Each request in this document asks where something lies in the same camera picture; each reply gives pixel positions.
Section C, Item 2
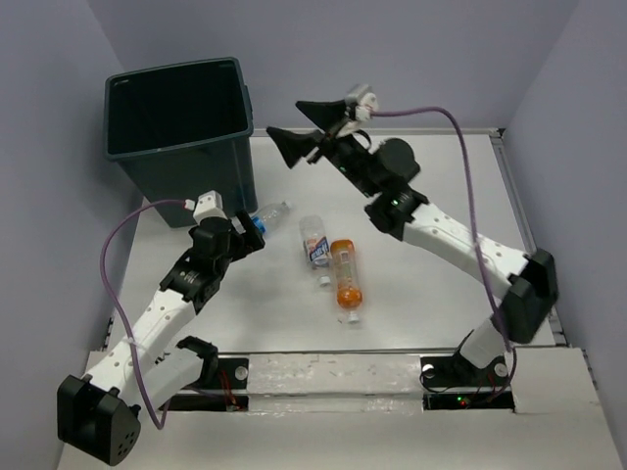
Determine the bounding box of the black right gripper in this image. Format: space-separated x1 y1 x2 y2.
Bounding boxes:
268 99 380 198

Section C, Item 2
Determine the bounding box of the large orange label bottle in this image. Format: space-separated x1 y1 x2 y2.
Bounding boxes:
330 239 363 324

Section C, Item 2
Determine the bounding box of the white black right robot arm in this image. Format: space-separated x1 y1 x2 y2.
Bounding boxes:
265 101 558 385

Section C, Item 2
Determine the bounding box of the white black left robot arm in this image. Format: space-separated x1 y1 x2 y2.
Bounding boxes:
57 211 265 466

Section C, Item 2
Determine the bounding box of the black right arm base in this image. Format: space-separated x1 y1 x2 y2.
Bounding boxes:
418 351 518 410

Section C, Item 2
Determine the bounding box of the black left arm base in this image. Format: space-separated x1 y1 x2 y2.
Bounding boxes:
169 356 249 412

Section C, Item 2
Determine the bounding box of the dark green plastic bin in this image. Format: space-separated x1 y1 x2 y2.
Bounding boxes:
104 57 259 216

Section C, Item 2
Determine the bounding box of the clear bottle white blue label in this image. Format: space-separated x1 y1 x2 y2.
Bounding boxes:
299 215 331 287

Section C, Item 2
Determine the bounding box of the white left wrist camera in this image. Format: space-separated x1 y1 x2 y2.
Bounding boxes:
184 190 227 225

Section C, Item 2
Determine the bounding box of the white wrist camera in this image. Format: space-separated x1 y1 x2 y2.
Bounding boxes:
336 84 379 137
184 190 227 225

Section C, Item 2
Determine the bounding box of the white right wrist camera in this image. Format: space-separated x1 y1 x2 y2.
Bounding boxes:
336 84 379 137

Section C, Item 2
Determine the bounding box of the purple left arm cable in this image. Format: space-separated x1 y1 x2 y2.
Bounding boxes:
100 198 200 431

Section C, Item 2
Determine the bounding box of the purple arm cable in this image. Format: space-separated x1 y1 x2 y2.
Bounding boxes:
371 106 518 405
100 198 200 431

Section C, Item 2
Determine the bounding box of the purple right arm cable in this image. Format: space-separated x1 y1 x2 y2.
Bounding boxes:
371 106 518 405

